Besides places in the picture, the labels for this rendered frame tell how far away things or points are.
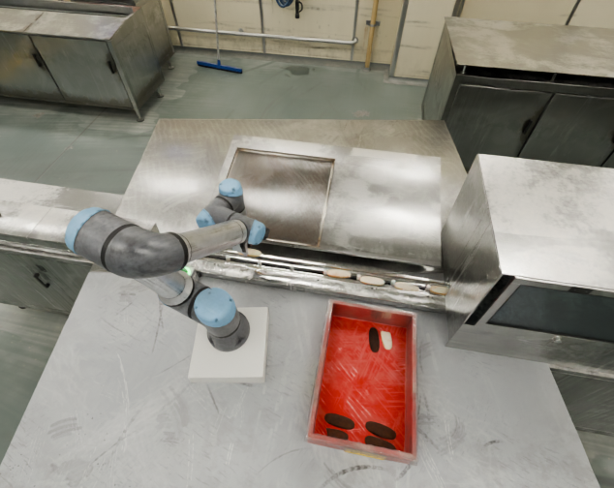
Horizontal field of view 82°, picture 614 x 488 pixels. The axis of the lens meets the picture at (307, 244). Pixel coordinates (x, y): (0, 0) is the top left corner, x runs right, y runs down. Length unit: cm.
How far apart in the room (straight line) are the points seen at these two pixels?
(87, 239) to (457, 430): 119
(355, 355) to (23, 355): 206
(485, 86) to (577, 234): 175
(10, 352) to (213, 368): 175
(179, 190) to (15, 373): 147
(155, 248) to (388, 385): 90
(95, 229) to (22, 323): 209
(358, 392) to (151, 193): 138
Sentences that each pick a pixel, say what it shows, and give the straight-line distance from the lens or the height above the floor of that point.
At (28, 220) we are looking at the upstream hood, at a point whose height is 92.
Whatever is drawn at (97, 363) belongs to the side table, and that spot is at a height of 82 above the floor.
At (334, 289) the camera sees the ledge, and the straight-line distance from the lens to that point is 143.
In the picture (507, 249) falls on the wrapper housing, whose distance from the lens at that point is 114.
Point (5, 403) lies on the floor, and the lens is 271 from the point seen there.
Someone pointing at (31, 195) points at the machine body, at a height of 82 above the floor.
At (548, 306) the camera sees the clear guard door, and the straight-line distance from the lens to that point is 124.
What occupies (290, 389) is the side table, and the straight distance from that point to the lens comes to 132.
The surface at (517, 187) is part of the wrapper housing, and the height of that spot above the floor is 130.
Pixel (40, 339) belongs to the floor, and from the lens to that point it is 279.
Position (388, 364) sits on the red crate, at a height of 82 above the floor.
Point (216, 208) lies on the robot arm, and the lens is 117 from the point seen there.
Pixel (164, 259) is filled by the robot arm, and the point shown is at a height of 146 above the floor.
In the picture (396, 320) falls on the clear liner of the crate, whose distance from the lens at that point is 139.
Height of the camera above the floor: 209
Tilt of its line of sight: 52 degrees down
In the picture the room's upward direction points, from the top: 1 degrees clockwise
